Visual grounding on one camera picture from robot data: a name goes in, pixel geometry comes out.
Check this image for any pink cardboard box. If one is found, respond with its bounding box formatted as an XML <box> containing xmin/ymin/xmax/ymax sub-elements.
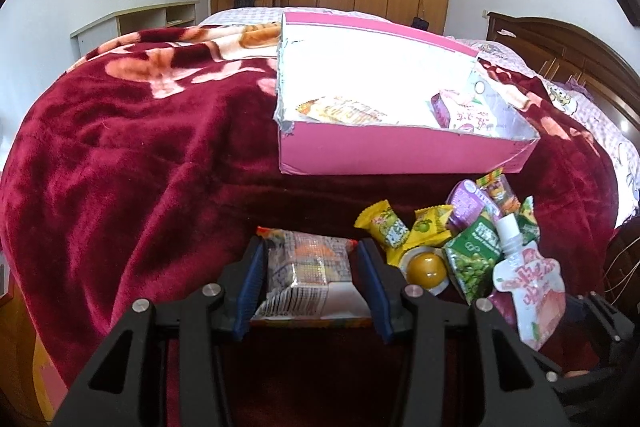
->
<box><xmin>274</xmin><ymin>10</ymin><xmax>541</xmax><ymax>176</ymax></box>

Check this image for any green pea packet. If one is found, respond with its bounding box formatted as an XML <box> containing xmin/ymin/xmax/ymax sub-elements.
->
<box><xmin>515</xmin><ymin>196</ymin><xmax>542</xmax><ymax>246</ymax></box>
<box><xmin>442</xmin><ymin>223</ymin><xmax>504</xmax><ymax>306</ymax></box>

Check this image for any yellow candy packet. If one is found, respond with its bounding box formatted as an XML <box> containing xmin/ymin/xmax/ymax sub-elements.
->
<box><xmin>354</xmin><ymin>200</ymin><xmax>412</xmax><ymax>264</ymax></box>
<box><xmin>414</xmin><ymin>204</ymin><xmax>454</xmax><ymax>241</ymax></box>

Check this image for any dark red floral blanket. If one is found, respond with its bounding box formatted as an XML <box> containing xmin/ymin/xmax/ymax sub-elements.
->
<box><xmin>0</xmin><ymin>24</ymin><xmax>622</xmax><ymax>427</ymax></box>

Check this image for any large purple jelly tub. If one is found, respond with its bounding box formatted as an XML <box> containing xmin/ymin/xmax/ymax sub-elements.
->
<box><xmin>446</xmin><ymin>179</ymin><xmax>501</xmax><ymax>233</ymax></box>

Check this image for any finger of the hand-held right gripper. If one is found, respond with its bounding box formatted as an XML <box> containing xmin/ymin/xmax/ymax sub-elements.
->
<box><xmin>567</xmin><ymin>292</ymin><xmax>638</xmax><ymax>375</ymax></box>

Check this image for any pink spouted drink pouch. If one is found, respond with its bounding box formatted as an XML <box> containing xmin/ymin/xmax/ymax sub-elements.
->
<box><xmin>489</xmin><ymin>213</ymin><xmax>567</xmax><ymax>352</ymax></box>

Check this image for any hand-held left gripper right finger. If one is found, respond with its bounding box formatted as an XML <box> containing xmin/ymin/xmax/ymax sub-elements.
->
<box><xmin>356</xmin><ymin>238</ymin><xmax>571</xmax><ymax>427</ymax></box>

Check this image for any yellow jelly cup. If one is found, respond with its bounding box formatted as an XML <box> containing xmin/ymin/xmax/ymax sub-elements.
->
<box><xmin>400</xmin><ymin>245</ymin><xmax>450</xmax><ymax>297</ymax></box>

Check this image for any white pouch with purple print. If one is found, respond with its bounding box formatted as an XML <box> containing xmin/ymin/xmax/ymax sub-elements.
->
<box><xmin>450</xmin><ymin>74</ymin><xmax>501</xmax><ymax>136</ymax></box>

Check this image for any dark wooden headboard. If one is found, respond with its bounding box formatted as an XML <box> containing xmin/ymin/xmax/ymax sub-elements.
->
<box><xmin>487</xmin><ymin>11</ymin><xmax>640</xmax><ymax>128</ymax></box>

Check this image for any colourful gummy packet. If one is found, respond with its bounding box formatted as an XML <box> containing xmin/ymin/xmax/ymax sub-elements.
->
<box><xmin>475</xmin><ymin>168</ymin><xmax>524</xmax><ymax>214</ymax></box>

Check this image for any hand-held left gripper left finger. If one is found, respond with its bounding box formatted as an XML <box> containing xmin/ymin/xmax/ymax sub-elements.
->
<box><xmin>50</xmin><ymin>239</ymin><xmax>266</xmax><ymax>427</ymax></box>

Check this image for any clear snack cake packet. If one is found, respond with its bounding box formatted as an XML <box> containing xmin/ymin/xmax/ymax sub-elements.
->
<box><xmin>250</xmin><ymin>227</ymin><xmax>374</xmax><ymax>326</ymax></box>

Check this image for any white low shelf unit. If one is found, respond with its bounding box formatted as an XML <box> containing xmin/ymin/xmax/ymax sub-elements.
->
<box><xmin>70</xmin><ymin>1</ymin><xmax>201</xmax><ymax>58</ymax></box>

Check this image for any orange and white cracker packet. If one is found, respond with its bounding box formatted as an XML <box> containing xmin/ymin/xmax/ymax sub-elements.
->
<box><xmin>296</xmin><ymin>96</ymin><xmax>401</xmax><ymax>126</ymax></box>

